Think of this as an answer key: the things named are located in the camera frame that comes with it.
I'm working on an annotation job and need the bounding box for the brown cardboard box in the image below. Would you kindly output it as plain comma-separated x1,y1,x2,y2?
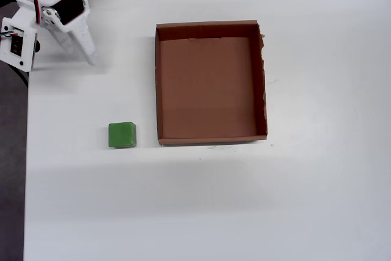
155,20,269,147

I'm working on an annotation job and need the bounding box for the green cube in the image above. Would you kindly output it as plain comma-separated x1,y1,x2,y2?
108,121,137,149

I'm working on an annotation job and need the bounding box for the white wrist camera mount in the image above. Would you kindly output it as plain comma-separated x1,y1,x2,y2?
0,3,41,73

